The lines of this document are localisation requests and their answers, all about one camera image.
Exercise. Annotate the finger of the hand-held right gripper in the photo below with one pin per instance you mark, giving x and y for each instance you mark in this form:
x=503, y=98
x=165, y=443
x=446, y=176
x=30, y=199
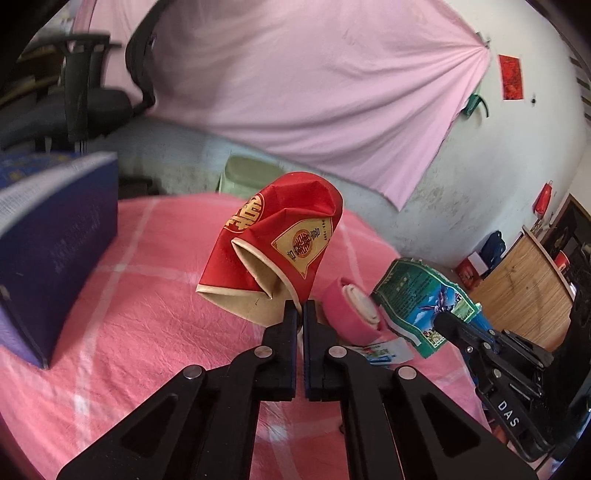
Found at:
x=457, y=330
x=485, y=330

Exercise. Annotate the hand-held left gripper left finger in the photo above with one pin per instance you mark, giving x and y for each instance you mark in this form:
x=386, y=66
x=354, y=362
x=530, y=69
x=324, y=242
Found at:
x=284, y=360

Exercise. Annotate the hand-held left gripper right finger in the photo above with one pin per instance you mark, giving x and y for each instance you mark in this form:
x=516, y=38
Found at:
x=316, y=364

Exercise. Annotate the green snack packet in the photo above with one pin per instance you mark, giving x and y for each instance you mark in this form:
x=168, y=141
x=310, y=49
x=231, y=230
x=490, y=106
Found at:
x=415, y=295

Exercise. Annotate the crushed red paper cup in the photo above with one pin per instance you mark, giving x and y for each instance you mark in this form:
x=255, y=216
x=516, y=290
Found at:
x=277, y=217

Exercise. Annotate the wooden cabinet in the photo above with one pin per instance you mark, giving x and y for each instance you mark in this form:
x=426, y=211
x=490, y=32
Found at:
x=521, y=286

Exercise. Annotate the red and white carton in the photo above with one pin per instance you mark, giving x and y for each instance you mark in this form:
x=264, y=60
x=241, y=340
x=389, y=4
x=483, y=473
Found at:
x=471, y=272

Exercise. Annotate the blue and white small packet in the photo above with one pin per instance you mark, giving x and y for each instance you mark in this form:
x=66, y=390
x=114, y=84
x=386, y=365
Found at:
x=388, y=353

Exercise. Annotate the blue backpack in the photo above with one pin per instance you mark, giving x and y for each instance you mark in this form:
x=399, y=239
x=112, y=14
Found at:
x=491, y=249

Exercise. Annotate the pink checked tablecloth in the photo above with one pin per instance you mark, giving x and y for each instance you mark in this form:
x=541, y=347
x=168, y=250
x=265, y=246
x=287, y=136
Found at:
x=161, y=323

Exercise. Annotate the green plastic stool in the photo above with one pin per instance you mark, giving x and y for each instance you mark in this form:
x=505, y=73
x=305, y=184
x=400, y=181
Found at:
x=249, y=177

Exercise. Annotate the green hanging bag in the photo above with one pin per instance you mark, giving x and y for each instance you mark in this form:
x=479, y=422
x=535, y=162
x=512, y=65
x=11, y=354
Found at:
x=473, y=104

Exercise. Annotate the dark blue cardboard box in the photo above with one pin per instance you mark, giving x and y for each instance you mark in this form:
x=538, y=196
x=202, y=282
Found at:
x=55, y=258

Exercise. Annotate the pink hanging sheet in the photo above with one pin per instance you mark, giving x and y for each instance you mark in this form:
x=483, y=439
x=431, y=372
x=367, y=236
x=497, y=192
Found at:
x=300, y=92

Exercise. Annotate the black office chair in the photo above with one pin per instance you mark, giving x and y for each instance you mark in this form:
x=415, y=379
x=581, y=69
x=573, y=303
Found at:
x=78, y=83

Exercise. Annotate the red wall poster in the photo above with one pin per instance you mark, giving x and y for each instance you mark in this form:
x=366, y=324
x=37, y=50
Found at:
x=511, y=76

